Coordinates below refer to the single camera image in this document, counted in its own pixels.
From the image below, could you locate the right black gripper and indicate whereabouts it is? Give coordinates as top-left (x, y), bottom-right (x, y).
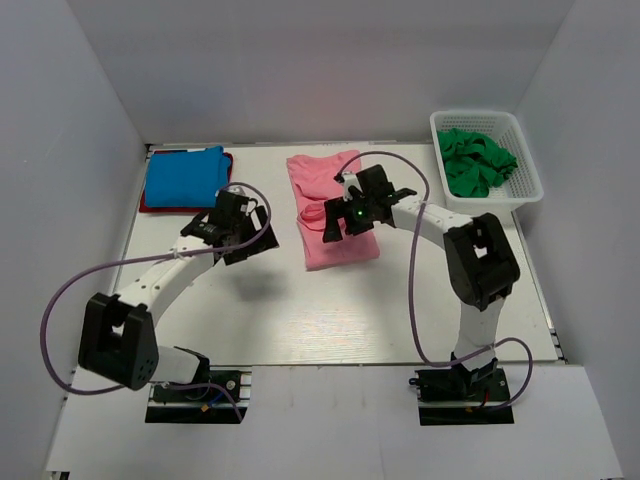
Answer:
top-left (323, 192), bottom-right (376, 243)

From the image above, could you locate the pink t shirt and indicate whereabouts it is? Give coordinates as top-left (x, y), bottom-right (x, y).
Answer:
top-left (285, 148), bottom-right (381, 273)

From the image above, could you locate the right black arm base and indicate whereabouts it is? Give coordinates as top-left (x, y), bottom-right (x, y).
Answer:
top-left (408, 368), bottom-right (515, 426)

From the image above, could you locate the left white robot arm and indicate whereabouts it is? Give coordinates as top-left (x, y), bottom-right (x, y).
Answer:
top-left (78, 190), bottom-right (278, 399)

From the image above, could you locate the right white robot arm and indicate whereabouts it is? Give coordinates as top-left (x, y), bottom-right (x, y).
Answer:
top-left (322, 165), bottom-right (520, 399)

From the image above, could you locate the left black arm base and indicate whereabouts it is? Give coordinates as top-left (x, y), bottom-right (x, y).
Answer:
top-left (145, 367), bottom-right (252, 425)

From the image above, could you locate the folded blue t shirt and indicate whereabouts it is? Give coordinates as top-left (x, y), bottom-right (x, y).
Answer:
top-left (143, 145), bottom-right (230, 208)

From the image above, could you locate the folded red t shirt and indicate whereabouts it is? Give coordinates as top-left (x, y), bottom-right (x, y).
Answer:
top-left (137, 149), bottom-right (235, 216)

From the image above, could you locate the green t shirt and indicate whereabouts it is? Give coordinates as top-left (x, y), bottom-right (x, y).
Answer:
top-left (437, 128), bottom-right (518, 198)

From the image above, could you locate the white plastic basket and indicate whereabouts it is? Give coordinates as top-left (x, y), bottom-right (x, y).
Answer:
top-left (430, 110), bottom-right (543, 214)

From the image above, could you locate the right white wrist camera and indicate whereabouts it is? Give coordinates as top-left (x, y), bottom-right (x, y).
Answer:
top-left (339, 171), bottom-right (362, 202)

